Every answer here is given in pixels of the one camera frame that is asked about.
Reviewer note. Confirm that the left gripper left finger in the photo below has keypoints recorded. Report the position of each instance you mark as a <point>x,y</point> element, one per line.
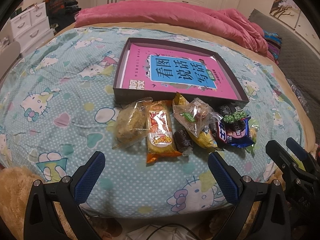
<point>41,219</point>

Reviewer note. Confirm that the clear-wrapped red candy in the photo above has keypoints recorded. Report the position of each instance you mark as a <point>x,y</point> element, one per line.
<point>195,115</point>

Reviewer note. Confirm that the white drawer chest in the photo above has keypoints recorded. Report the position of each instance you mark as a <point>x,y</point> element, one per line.
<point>31,28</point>

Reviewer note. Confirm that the Hello Kitty blue quilt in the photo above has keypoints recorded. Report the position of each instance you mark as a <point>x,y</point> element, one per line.
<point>58,108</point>

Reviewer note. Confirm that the clear-wrapped crumbly pastry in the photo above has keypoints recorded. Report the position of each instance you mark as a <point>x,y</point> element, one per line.
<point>130,126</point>

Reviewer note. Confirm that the yellow snack packet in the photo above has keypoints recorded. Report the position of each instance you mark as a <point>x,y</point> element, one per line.
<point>205,139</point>

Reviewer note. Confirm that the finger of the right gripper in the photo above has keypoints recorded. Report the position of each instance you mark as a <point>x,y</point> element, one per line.
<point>297,180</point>
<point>310,164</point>

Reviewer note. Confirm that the blue Oreo packet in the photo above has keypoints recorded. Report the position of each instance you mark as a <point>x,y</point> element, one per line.
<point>238,133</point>

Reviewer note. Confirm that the dark clothes pile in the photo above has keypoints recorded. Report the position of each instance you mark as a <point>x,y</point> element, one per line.
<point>61,13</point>

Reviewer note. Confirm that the small dark brown candy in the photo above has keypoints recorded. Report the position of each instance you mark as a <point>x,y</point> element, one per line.
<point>183,142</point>

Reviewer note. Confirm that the grey quilted headboard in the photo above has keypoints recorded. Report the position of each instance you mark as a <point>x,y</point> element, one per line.
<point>297,61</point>

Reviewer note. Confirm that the pink Chinese workbook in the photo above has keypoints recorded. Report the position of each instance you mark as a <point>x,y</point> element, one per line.
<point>149,67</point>

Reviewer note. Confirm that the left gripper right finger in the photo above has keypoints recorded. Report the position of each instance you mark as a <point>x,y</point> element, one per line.
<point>272,219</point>

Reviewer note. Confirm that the striped colourful cloth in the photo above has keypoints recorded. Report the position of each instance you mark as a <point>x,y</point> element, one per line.
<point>274,42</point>

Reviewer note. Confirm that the orange cake bar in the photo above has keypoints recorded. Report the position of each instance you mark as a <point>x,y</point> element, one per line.
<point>160,138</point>

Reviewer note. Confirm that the black green-pea snack packet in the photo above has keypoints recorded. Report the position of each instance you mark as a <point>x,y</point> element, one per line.
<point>231,113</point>

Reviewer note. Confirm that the green yellow snack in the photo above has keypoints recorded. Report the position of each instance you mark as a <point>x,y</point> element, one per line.
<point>252,132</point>

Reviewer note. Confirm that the pink blanket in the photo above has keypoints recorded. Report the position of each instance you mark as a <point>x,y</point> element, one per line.
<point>230,24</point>

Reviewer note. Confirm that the tree wall painting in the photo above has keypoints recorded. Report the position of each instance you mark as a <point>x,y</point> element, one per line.
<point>286,11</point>

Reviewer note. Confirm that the dark shallow box tray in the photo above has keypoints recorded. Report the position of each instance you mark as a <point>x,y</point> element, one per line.
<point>126,96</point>

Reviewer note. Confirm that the snickers chocolate bar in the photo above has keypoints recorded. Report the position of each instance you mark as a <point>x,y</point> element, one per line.
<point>219,132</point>

